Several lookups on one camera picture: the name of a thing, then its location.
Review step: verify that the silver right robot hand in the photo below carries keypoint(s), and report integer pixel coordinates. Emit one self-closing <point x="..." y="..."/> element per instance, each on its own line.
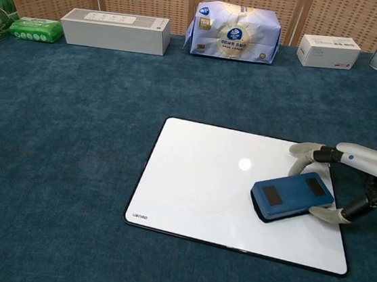
<point x="376" y="164"/>

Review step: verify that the blue board eraser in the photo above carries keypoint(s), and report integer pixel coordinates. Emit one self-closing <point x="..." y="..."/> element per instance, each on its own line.
<point x="291" y="197"/>

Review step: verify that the white drawing board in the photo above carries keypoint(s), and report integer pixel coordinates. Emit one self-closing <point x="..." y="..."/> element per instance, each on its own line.
<point x="197" y="183"/>

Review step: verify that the small white cardboard box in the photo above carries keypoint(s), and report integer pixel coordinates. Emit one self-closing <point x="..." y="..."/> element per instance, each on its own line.
<point x="328" y="53"/>

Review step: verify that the blue white tissue pack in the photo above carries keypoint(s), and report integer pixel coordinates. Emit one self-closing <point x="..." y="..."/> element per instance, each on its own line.
<point x="234" y="34"/>

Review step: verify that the long white power strip box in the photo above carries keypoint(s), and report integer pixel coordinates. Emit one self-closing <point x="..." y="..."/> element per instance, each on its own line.
<point x="115" y="35"/>

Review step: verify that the blue carpet table mat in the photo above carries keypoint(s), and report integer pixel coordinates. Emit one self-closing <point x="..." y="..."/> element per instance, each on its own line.
<point x="39" y="131"/>

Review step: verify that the green wipes pack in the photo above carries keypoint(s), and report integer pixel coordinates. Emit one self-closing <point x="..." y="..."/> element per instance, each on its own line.
<point x="36" y="30"/>

